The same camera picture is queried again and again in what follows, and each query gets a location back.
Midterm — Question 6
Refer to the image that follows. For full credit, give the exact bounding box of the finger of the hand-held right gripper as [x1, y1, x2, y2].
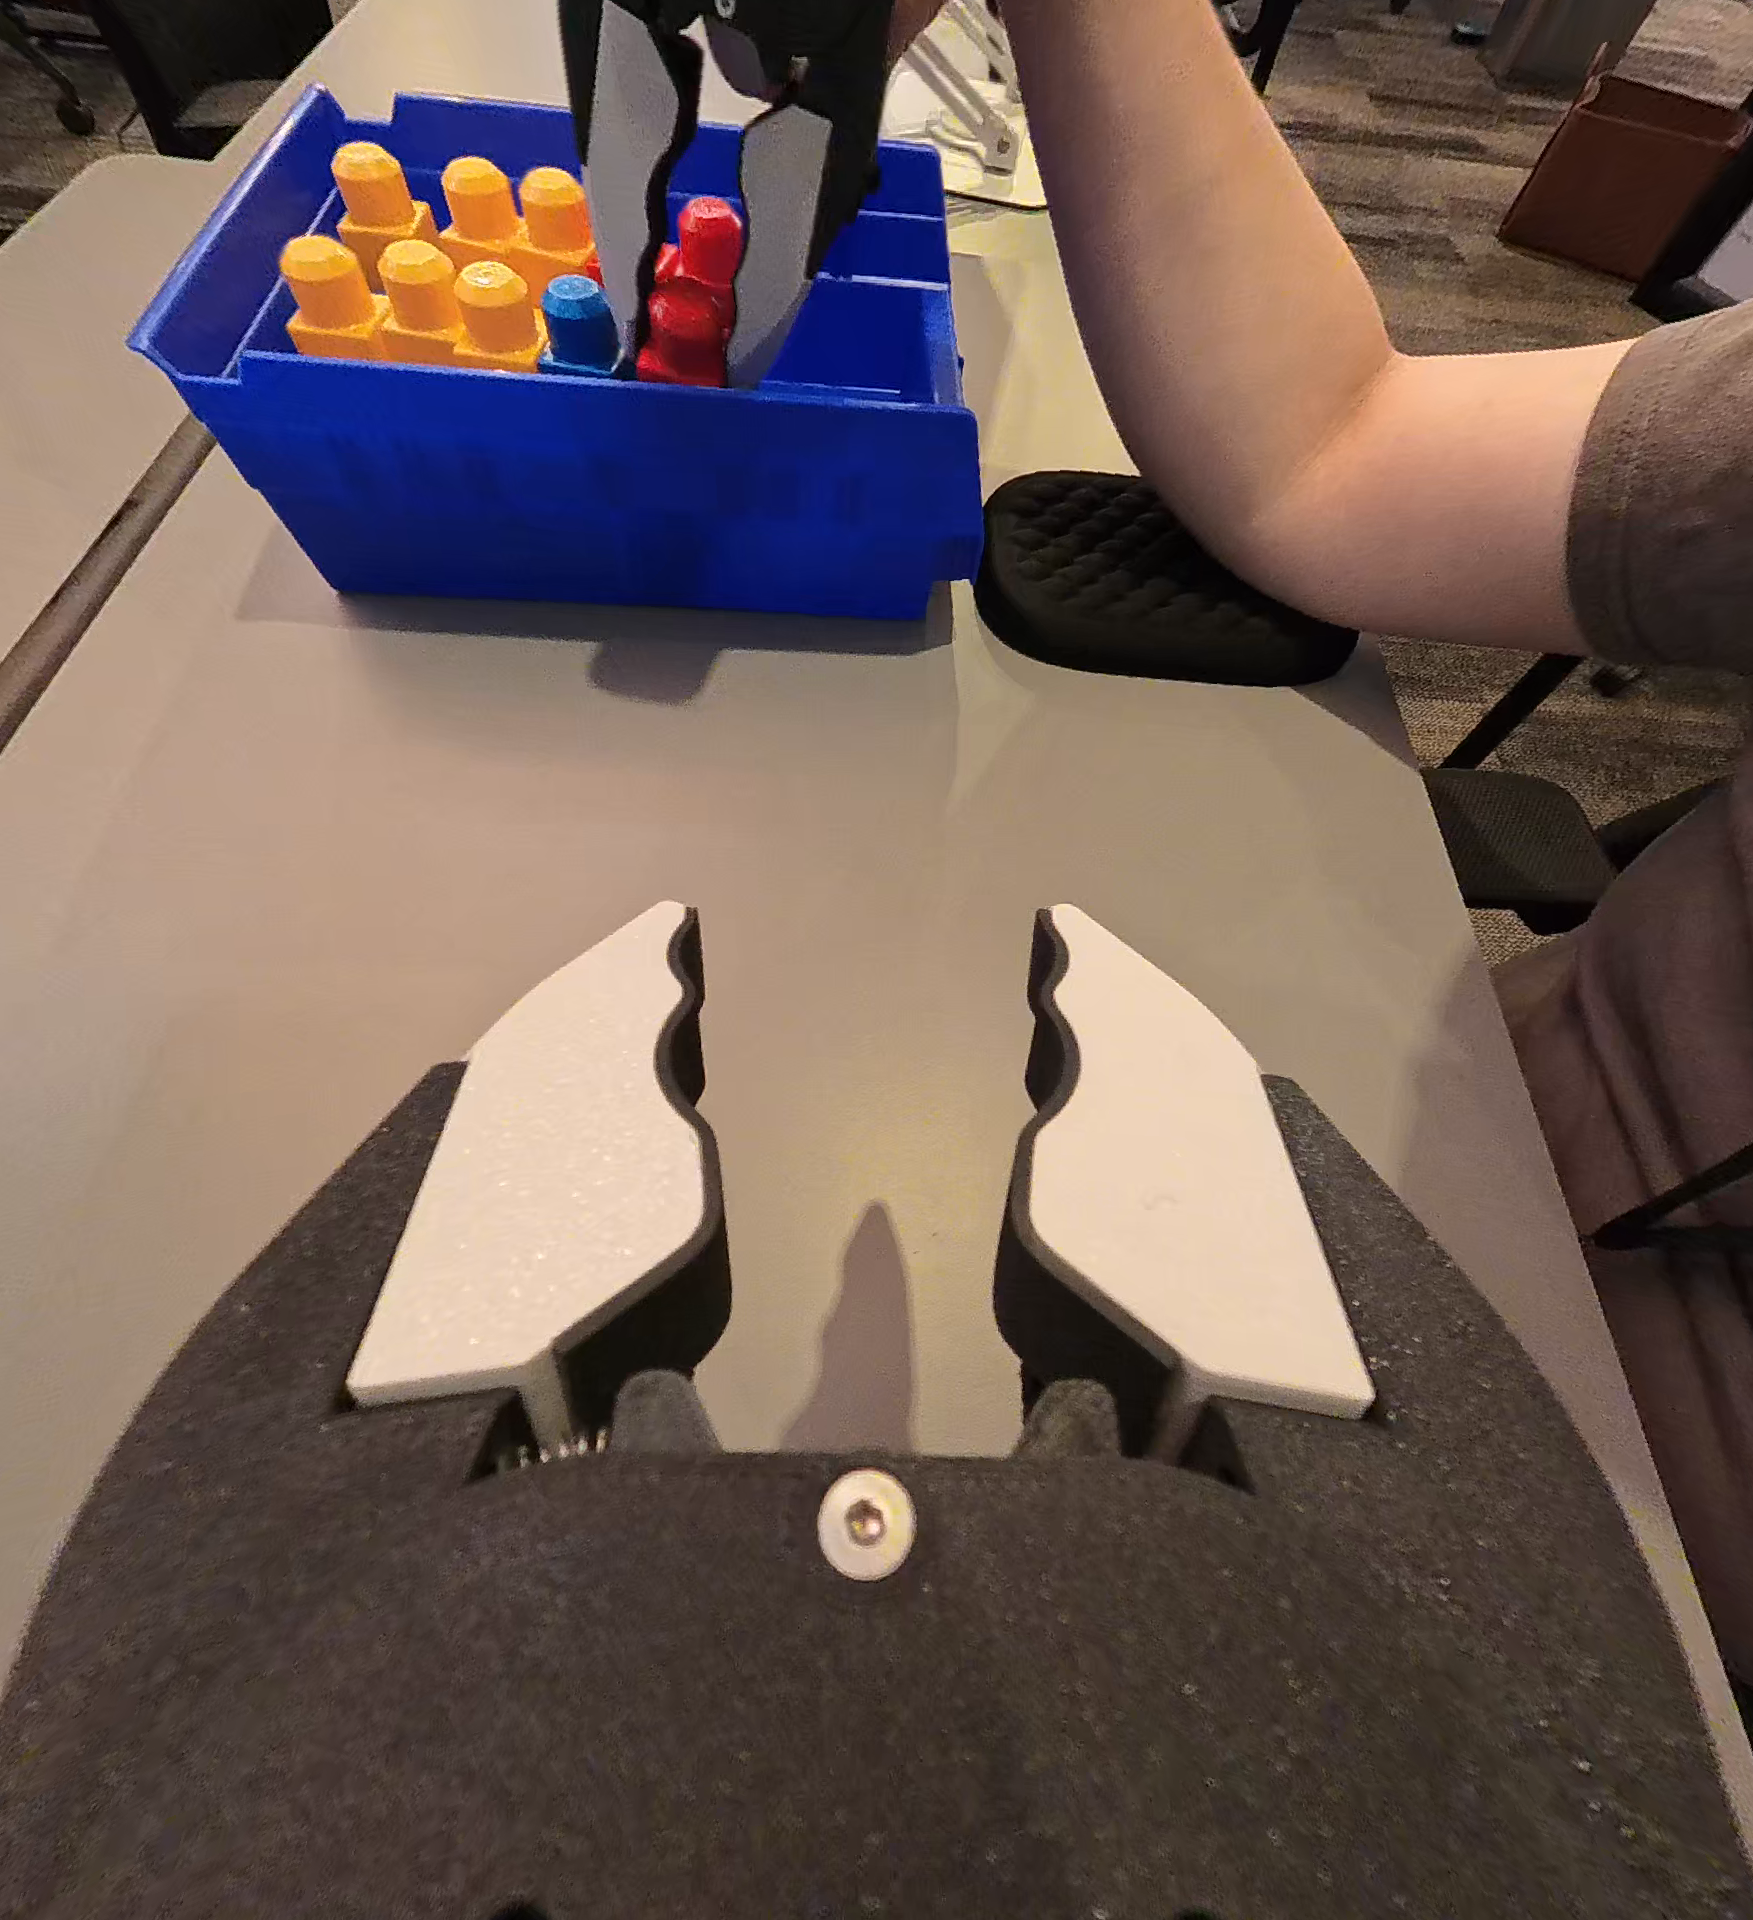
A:
[725, 101, 839, 389]
[558, 0, 704, 388]

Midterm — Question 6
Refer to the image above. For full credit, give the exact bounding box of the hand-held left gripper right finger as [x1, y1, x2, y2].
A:
[993, 900, 1381, 1467]

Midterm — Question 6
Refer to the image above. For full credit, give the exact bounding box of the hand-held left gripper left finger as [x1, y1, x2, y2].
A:
[346, 900, 738, 1453]

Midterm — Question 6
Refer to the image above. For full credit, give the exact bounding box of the blue mega block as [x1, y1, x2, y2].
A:
[538, 274, 628, 375]

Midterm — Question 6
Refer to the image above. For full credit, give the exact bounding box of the blue plastic bin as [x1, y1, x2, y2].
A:
[126, 83, 987, 624]

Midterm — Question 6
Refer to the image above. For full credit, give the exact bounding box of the orange mega block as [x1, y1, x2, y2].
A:
[279, 141, 605, 375]

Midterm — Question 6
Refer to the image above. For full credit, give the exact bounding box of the white metal stand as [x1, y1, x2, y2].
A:
[875, 22, 1050, 210]

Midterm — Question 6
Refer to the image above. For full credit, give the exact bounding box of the black office chair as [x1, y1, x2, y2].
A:
[95, 0, 340, 161]
[1420, 767, 1720, 940]

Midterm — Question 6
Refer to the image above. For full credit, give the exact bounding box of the black wrist rest pad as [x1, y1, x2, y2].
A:
[971, 470, 1361, 688]

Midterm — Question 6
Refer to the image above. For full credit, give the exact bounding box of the grey bin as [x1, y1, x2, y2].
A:
[1479, 0, 1658, 93]

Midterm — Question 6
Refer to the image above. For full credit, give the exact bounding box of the brown box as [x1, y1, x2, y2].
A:
[1499, 44, 1753, 287]

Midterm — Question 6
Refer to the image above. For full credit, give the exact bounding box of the black chest strap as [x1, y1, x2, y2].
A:
[1589, 1093, 1753, 1261]

